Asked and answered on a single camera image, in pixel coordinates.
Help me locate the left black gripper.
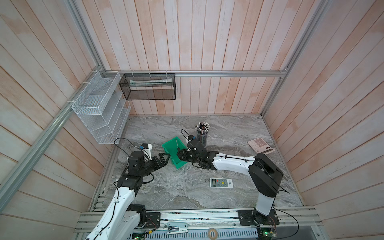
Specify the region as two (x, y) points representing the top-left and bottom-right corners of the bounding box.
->
(140, 152), (172, 177)

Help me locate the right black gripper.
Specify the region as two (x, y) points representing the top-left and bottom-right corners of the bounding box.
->
(176, 148), (203, 165)

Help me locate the green plastic bin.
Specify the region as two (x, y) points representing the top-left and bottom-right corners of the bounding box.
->
(162, 137), (187, 169)

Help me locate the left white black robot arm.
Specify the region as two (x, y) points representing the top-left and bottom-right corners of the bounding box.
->
(86, 151), (171, 240)

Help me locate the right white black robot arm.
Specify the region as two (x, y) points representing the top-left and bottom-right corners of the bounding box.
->
(177, 139), (284, 227)

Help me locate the mesh pencil cup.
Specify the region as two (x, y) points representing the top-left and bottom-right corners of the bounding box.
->
(196, 122), (210, 147)

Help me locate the white remote control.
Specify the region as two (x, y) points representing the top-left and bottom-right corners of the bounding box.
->
(210, 178), (234, 189)

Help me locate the pink calculator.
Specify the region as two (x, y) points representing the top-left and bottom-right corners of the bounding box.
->
(248, 138), (275, 155)

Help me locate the tape roll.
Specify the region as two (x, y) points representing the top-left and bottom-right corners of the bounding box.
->
(208, 228), (219, 240)

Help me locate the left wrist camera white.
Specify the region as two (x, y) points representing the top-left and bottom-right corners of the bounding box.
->
(140, 144), (152, 161)

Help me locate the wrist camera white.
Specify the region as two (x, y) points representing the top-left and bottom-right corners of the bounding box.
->
(187, 135), (196, 142)
(140, 144), (152, 161)

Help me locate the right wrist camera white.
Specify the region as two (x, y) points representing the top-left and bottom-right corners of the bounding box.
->
(187, 135), (196, 142)

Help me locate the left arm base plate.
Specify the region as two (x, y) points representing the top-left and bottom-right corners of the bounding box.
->
(145, 212), (161, 230)

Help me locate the black mesh wall basket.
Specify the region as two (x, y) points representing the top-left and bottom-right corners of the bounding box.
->
(119, 73), (177, 101)

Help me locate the white wire wall shelf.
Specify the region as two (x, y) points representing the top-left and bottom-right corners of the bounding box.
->
(72, 71), (131, 145)

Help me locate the aluminium front rail frame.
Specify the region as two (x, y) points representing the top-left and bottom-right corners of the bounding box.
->
(72, 207), (329, 240)

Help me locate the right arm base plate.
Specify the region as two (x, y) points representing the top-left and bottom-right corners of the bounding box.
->
(237, 209), (280, 227)

